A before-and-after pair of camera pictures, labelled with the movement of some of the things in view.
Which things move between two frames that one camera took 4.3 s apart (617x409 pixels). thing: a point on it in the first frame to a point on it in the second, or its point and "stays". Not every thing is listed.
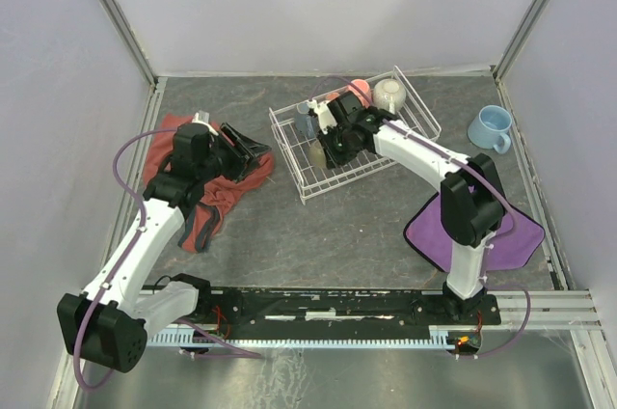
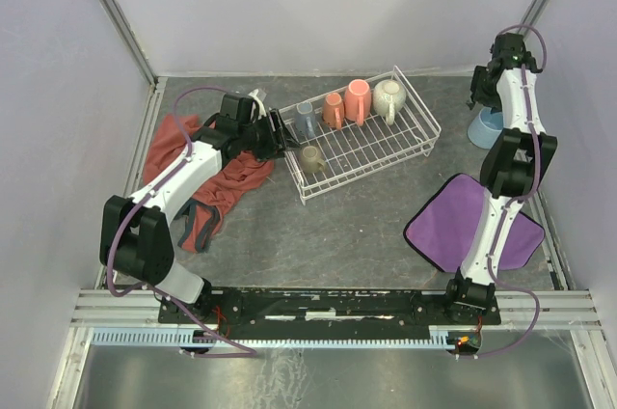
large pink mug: [363, 85] stays
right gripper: [329, 147] to [478, 89]
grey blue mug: [305, 122] stays
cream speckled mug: [388, 95] stays
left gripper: [233, 149] to [276, 129]
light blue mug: [490, 128] stays
